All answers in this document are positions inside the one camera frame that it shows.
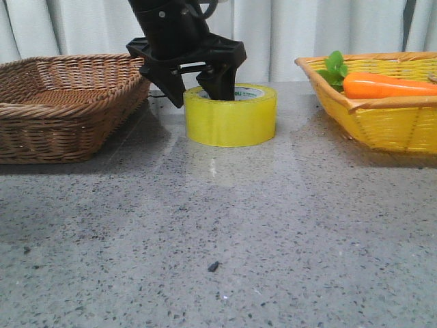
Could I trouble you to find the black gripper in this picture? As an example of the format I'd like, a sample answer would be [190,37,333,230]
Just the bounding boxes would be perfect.
[126,33,246,108]

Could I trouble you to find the yellow tape roll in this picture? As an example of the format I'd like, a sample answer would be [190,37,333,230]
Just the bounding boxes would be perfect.
[184,83,277,147]

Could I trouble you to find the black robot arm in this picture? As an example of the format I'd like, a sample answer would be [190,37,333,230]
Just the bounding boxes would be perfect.
[126,0,246,107]

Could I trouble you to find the white curtain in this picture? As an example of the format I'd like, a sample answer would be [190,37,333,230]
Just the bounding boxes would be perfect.
[1,0,436,83]

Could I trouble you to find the brown wicker basket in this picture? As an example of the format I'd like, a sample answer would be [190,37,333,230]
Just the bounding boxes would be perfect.
[1,54,150,164]

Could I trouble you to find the orange toy carrot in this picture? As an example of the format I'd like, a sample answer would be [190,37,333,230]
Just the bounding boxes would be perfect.
[317,51,436,99]

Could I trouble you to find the small black debris piece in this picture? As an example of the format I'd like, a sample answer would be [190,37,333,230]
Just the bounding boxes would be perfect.
[207,261,220,272]

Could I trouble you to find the yellow wicker basket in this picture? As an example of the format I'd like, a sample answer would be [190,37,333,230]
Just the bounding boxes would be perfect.
[295,52,436,154]

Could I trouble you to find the black cable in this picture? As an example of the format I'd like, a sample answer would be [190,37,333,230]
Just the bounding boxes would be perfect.
[186,0,219,20]

